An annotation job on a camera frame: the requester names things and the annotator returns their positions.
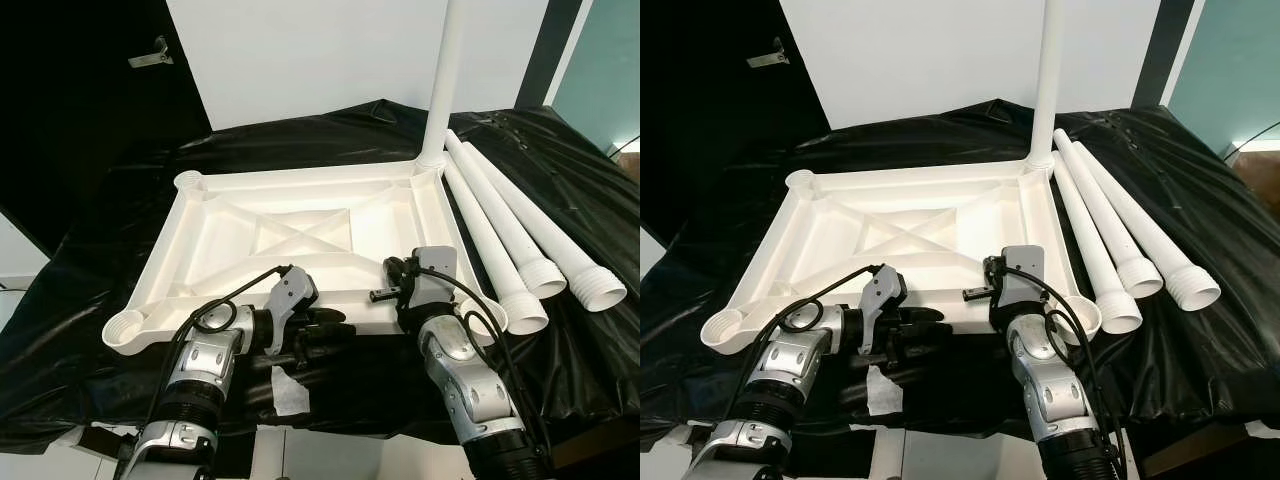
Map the teal glass panel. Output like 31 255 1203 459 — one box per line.
1168 0 1280 153
553 0 640 153

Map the black plastic cover sheet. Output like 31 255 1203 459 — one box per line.
0 98 640 457
640 98 1280 457

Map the silver door handle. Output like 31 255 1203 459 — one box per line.
745 37 791 69
128 37 174 69

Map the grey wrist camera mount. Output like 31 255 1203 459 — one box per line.
265 268 320 347
1000 245 1047 311
410 247 460 311
860 265 910 347

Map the dark vertical pillar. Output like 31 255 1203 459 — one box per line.
1130 0 1197 109
515 0 587 111

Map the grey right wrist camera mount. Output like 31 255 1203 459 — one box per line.
410 247 460 311
1000 245 1047 311

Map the white tape piece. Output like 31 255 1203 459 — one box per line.
270 365 312 417

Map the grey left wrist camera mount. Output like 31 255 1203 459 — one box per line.
860 265 910 347
265 268 320 347

